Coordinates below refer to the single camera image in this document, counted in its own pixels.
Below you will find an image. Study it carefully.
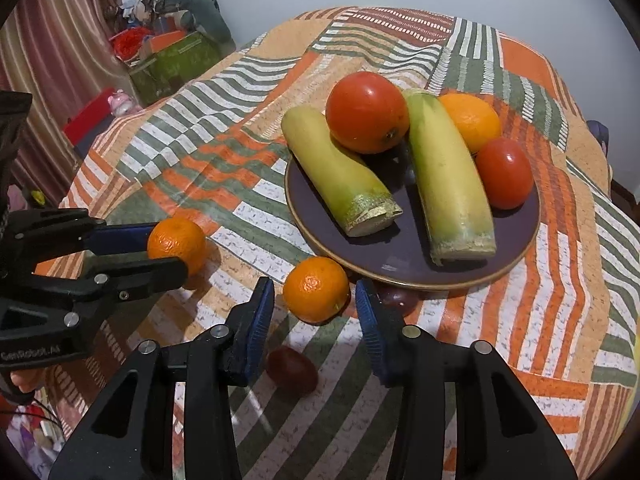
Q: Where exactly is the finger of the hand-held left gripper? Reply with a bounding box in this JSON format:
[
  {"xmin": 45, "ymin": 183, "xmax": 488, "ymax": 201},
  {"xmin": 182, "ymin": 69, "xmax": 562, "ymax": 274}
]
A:
[
  {"xmin": 30, "ymin": 256, "xmax": 190, "ymax": 331},
  {"xmin": 7, "ymin": 208, "xmax": 152, "ymax": 268}
]

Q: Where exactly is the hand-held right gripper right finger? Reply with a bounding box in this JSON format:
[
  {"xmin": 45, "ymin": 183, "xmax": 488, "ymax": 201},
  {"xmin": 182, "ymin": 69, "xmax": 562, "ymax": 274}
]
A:
[{"xmin": 355, "ymin": 278, "xmax": 581, "ymax": 480}]

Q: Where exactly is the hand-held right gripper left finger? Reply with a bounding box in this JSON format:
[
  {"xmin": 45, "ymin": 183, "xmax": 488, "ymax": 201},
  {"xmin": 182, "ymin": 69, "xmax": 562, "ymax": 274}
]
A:
[{"xmin": 47, "ymin": 276, "xmax": 276, "ymax": 480}]

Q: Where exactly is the small tangerine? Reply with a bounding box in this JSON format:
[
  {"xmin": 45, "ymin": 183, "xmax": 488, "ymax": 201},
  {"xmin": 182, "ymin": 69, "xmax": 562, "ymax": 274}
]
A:
[
  {"xmin": 282, "ymin": 256, "xmax": 351, "ymax": 324},
  {"xmin": 147, "ymin": 217, "xmax": 207, "ymax": 277}
]

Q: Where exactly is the purple plate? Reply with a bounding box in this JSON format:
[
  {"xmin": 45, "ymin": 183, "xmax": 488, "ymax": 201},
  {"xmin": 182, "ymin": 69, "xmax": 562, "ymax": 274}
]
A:
[{"xmin": 285, "ymin": 140, "xmax": 542, "ymax": 291}]

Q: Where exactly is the yellow-green squash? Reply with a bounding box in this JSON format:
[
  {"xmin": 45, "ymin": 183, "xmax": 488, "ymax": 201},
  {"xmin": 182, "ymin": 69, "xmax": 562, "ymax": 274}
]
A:
[
  {"xmin": 281, "ymin": 106, "xmax": 404, "ymax": 237},
  {"xmin": 402, "ymin": 88, "xmax": 497, "ymax": 266}
]

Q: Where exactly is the red tomato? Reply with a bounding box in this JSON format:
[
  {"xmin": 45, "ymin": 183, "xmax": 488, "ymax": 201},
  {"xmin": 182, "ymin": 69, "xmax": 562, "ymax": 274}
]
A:
[{"xmin": 475, "ymin": 137, "xmax": 535, "ymax": 210}]

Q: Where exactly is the orange with small sticker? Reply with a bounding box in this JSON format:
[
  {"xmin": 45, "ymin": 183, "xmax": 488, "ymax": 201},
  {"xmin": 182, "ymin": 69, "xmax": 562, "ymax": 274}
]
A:
[{"xmin": 325, "ymin": 71, "xmax": 411, "ymax": 155}]

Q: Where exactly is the plain large orange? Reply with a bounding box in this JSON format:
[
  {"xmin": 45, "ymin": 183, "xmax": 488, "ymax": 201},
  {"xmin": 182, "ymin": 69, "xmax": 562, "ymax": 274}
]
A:
[{"xmin": 439, "ymin": 92, "xmax": 502, "ymax": 155}]

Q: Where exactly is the person's left hand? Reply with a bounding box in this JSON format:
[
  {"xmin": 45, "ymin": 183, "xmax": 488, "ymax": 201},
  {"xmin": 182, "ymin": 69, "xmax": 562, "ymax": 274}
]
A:
[{"xmin": 7, "ymin": 367, "xmax": 46, "ymax": 396}]

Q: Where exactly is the dark red plum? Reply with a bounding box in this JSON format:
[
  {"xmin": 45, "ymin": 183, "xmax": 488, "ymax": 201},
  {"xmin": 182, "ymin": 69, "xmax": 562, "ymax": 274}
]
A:
[
  {"xmin": 375, "ymin": 282, "xmax": 419, "ymax": 317},
  {"xmin": 265, "ymin": 346, "xmax": 319, "ymax": 395}
]

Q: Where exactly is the red flat box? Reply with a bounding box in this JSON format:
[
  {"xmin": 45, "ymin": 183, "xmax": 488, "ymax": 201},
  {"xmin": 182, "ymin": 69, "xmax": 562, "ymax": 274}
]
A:
[{"xmin": 64, "ymin": 87, "xmax": 118, "ymax": 146}]

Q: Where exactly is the pink toy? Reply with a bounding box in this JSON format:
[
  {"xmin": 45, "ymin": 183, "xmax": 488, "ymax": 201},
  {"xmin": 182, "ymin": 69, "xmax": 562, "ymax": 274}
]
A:
[{"xmin": 109, "ymin": 89, "xmax": 143, "ymax": 117}]

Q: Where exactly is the green cardboard box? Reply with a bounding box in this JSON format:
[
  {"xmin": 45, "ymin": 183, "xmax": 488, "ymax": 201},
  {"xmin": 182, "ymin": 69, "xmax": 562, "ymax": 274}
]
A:
[{"xmin": 127, "ymin": 32, "xmax": 223, "ymax": 108}]

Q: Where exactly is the striped red curtain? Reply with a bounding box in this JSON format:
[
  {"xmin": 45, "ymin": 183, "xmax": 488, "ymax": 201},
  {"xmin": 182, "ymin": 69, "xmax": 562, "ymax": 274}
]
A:
[{"xmin": 0, "ymin": 0, "xmax": 126, "ymax": 206}]

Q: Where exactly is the red plastic bag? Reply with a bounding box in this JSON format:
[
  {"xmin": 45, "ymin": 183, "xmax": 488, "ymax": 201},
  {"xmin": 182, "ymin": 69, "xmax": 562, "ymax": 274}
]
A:
[{"xmin": 110, "ymin": 27, "xmax": 156, "ymax": 61}]

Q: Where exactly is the orange box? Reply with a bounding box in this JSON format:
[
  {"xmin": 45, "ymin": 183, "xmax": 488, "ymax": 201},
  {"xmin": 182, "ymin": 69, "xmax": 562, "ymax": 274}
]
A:
[{"xmin": 150, "ymin": 30, "xmax": 193, "ymax": 53}]

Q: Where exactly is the grey-blue backpack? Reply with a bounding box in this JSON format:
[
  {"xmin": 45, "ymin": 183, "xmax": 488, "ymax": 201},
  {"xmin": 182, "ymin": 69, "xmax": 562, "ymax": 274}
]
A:
[{"xmin": 587, "ymin": 120, "xmax": 611, "ymax": 156}]

